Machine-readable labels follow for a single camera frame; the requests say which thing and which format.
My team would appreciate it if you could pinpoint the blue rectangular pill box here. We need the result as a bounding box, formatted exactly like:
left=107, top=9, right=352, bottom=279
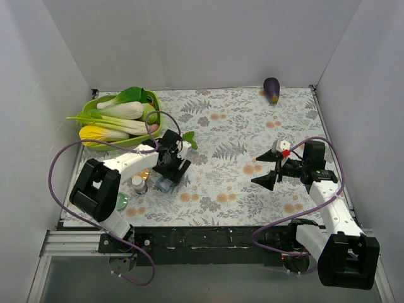
left=155, top=177, right=175, bottom=193

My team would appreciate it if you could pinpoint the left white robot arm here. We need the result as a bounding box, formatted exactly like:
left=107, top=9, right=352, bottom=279
left=69, top=130, right=192, bottom=253

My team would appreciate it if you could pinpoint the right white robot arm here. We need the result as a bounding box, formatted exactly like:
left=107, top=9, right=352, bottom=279
left=251, top=136, right=380, bottom=290

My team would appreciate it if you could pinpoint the floral table mat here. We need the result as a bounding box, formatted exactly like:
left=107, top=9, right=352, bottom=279
left=119, top=88, right=324, bottom=227

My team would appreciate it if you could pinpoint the orange round pill case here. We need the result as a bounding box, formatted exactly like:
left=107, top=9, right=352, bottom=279
left=136, top=169, right=150, bottom=180

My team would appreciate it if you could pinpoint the white radish with leaves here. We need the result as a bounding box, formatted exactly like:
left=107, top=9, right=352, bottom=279
left=182, top=131, right=198, bottom=150

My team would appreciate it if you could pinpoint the white cap pill bottle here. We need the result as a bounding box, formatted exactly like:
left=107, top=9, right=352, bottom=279
left=132, top=175, right=148, bottom=194

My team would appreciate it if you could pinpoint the pink radish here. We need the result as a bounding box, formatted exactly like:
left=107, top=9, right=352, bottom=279
left=148, top=124, right=159, bottom=133

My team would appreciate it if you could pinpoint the light green cabbage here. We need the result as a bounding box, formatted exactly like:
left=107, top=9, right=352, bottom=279
left=139, top=103, right=158, bottom=124

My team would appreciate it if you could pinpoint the green round pill case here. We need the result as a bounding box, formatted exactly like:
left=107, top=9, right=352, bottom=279
left=116, top=192, right=129, bottom=211

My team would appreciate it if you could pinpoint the purple eggplant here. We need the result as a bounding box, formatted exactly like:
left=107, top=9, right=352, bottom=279
left=263, top=78, right=280, bottom=104

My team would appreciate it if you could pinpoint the green bok choy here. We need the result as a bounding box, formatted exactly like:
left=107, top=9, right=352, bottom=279
left=96, top=86, right=148, bottom=109

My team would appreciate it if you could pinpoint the green plastic basket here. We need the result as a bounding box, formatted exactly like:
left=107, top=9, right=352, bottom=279
left=82, top=90, right=163, bottom=152

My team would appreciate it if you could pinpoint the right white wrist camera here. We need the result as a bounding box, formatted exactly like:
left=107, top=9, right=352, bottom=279
left=271, top=140, right=290, bottom=158

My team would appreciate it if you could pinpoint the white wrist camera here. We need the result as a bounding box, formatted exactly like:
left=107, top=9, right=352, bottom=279
left=271, top=140, right=290, bottom=158
left=177, top=141, right=192, bottom=158

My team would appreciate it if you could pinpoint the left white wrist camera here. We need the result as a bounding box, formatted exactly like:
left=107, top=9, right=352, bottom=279
left=177, top=141, right=192, bottom=158

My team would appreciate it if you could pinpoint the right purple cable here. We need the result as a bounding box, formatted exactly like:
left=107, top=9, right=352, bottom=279
left=251, top=136, right=345, bottom=275

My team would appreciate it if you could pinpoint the purple cable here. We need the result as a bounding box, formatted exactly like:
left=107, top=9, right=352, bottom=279
left=47, top=110, right=181, bottom=287
left=251, top=136, right=345, bottom=275

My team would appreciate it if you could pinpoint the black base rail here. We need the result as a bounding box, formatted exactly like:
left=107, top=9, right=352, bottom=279
left=97, top=225, right=319, bottom=268

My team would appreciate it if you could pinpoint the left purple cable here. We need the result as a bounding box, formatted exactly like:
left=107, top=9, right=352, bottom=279
left=47, top=110, right=181, bottom=287

